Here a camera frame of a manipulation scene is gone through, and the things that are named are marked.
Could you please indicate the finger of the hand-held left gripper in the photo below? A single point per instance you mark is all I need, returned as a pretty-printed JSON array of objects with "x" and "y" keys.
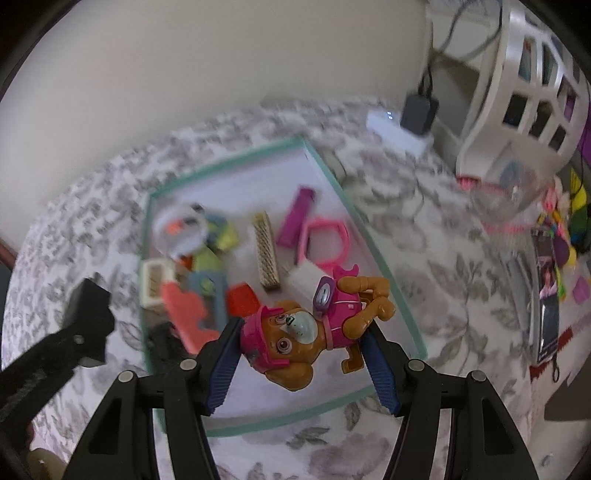
[{"x": 41, "y": 369}]

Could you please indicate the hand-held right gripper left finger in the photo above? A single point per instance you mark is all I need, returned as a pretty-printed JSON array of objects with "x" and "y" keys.
[{"x": 224, "y": 364}]

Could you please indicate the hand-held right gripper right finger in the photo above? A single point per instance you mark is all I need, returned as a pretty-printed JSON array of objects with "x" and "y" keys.
[{"x": 381, "y": 369}]

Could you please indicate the orange toy gun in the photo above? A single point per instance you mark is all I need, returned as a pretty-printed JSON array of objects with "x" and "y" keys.
[{"x": 184, "y": 314}]

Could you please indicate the pink dog toy figure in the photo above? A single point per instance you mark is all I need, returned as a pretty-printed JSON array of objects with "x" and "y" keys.
[{"x": 286, "y": 341}]

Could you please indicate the red and white pen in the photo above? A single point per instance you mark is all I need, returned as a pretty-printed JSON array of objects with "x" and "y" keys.
[{"x": 242, "y": 300}]

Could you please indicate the cream hair claw clip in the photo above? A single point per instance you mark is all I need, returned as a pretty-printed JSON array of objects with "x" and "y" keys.
[{"x": 147, "y": 286}]

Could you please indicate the small white box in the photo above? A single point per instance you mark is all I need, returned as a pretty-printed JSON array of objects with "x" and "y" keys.
[{"x": 304, "y": 277}]

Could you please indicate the teal rimmed shallow tray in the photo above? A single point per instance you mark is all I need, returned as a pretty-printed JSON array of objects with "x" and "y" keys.
[{"x": 258, "y": 184}]

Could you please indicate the grey floral blanket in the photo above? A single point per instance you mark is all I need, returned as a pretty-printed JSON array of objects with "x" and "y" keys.
[{"x": 438, "y": 286}]

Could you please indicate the dark photo booklet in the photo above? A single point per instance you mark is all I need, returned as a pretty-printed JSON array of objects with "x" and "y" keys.
[{"x": 547, "y": 314}]

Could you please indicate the clear plastic dome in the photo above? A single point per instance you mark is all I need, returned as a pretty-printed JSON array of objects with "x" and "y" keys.
[{"x": 503, "y": 194}]

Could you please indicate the colourful trinket pile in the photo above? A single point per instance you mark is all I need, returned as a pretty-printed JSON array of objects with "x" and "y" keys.
[{"x": 572, "y": 221}]

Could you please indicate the white power strip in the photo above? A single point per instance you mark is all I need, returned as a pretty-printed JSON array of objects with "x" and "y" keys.
[{"x": 383, "y": 124}]

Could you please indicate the black power adapter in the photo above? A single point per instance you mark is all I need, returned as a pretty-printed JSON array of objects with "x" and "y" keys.
[{"x": 418, "y": 113}]

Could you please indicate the white laundry basket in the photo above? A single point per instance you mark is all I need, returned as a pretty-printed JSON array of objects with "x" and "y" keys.
[{"x": 517, "y": 46}]

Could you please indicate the brown door frame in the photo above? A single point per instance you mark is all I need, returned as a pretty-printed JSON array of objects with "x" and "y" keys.
[{"x": 5, "y": 251}]

